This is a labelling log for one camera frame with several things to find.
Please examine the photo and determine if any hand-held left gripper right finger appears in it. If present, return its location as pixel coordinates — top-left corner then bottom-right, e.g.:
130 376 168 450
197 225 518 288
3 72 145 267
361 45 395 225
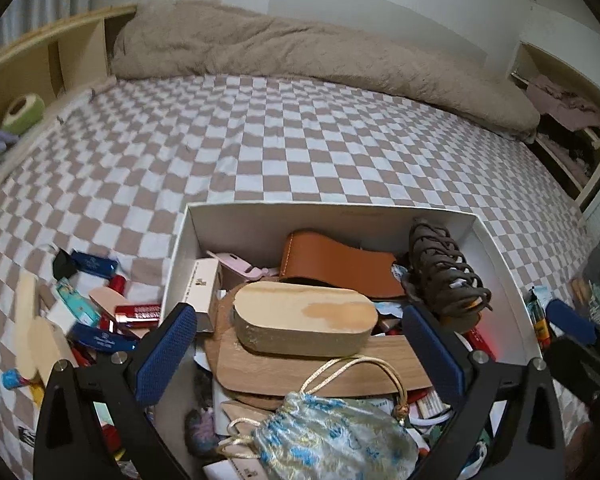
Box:
403 303 566 480

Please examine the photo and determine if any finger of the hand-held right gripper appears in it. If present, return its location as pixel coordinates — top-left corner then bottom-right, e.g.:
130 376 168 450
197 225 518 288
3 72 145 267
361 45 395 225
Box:
545 298 600 411

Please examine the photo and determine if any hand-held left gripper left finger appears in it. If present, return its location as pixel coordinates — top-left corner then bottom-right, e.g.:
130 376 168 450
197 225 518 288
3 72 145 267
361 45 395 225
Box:
32 302 197 480

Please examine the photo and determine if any white cardboard box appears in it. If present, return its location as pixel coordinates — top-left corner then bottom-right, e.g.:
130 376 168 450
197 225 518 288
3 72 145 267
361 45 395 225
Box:
160 202 546 480

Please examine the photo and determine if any shiny red lighter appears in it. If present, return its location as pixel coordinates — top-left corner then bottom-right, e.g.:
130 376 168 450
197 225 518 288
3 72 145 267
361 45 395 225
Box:
114 302 162 325

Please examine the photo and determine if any flat wood-grain board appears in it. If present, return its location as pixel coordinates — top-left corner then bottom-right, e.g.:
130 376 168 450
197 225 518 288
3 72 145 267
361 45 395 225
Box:
200 290 433 403

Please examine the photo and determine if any shiny blue lighter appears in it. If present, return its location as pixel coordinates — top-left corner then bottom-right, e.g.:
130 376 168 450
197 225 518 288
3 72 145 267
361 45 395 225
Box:
70 322 141 358
72 252 118 277

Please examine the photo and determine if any beige wooden wedge block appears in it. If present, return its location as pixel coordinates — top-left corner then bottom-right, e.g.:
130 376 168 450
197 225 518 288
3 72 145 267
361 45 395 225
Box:
89 286 151 338

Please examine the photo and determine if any small white carton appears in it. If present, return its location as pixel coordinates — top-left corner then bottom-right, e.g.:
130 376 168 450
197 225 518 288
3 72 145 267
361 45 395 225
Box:
182 257 223 333

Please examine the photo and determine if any brown hair claw clip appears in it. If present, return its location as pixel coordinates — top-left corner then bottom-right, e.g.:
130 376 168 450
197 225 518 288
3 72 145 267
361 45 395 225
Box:
402 217 493 318

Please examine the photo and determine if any grey fuzzy ball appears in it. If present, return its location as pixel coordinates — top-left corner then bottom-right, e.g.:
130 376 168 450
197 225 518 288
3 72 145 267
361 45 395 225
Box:
184 407 221 456

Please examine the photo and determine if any teal illustrated lighter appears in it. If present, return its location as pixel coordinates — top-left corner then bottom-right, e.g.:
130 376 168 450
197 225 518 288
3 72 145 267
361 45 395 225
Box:
55 280 101 326

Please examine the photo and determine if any pink plastic item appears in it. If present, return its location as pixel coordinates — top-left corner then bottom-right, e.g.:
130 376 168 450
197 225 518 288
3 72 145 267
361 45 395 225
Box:
206 251 281 291

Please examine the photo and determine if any long oval wooden board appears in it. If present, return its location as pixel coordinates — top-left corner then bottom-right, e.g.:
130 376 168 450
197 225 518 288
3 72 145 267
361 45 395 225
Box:
14 272 78 383

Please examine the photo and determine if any brown leather case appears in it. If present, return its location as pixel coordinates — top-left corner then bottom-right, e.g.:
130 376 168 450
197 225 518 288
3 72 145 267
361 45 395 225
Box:
278 230 406 301

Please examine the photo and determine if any black cube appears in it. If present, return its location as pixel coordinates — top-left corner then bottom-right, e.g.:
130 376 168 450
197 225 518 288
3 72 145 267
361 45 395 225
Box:
52 251 78 280

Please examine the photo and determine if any thick oval wooden block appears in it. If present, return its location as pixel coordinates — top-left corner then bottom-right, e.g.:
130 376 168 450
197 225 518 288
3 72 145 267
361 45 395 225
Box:
232 280 379 358

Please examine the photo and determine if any light blue pink lighter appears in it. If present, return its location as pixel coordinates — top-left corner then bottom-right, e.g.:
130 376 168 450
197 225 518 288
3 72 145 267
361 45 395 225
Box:
1 367 33 390

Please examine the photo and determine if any pile of pink clothes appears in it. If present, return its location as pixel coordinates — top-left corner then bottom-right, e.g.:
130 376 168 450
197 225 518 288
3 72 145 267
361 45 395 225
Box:
525 75 600 181

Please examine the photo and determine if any green avocado plush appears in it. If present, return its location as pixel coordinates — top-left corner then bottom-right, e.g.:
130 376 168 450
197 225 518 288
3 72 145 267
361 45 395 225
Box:
1 93 46 136

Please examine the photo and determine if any beige fluffy blanket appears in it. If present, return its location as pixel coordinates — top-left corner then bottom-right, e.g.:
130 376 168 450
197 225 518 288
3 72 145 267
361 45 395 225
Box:
109 0 541 141

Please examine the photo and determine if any wooden headboard shelf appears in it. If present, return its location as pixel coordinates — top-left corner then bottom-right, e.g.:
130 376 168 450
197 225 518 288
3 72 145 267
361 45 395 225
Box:
0 4 138 201

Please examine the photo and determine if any white curtain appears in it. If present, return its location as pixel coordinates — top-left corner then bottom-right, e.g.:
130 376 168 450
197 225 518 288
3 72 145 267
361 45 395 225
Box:
0 0 98 56

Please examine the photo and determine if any blue floral drawstring pouch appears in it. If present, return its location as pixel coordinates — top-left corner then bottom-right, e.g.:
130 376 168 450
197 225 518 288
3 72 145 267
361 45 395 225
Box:
215 357 421 480

